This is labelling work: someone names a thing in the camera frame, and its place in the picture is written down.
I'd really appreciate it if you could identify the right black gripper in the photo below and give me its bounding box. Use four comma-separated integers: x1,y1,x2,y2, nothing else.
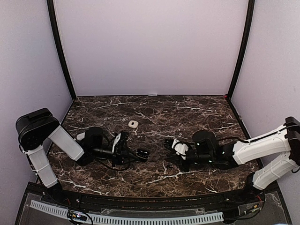
165,143,214,173

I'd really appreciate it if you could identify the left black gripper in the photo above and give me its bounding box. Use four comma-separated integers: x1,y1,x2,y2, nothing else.
92,144,138,167

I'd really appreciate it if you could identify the black earbud case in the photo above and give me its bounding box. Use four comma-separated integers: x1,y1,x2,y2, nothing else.
136,149,150,162

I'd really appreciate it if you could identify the small white charging case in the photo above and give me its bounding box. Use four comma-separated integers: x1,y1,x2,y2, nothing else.
128,120,139,129

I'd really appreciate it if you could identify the white oval charging case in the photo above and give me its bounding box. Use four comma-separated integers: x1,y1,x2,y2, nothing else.
76,132,85,141

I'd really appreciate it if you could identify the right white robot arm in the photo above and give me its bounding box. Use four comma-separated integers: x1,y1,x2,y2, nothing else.
164,117,300,203

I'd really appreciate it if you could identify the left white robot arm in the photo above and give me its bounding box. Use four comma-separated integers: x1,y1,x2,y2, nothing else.
15,108,147,204

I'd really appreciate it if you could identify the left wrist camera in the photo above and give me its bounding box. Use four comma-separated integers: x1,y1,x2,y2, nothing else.
112,131,129,153

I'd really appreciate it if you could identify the white slotted cable duct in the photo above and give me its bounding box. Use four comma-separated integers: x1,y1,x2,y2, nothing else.
29,200,224,225

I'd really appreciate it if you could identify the black front rail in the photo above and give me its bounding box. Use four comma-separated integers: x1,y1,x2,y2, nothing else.
39,187,265,213

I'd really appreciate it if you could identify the right black frame post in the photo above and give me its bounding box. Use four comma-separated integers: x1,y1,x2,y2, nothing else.
226,0,255,101

